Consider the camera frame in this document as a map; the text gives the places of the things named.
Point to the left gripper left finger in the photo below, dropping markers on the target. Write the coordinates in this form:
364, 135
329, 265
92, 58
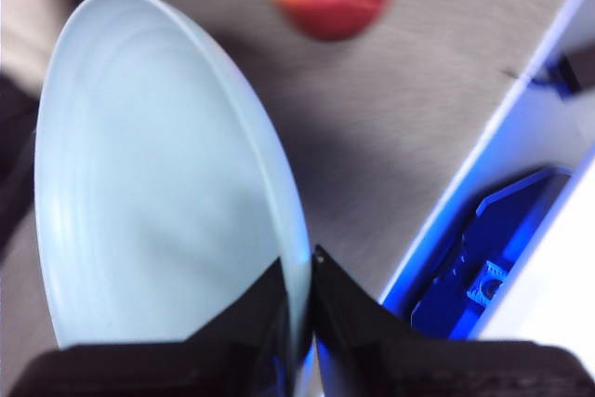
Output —
186, 369

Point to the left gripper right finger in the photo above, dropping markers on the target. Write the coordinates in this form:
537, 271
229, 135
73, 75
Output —
418, 369

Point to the blue plate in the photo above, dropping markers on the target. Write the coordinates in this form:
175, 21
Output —
153, 169

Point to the black plate rack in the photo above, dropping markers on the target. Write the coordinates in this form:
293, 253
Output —
469, 271

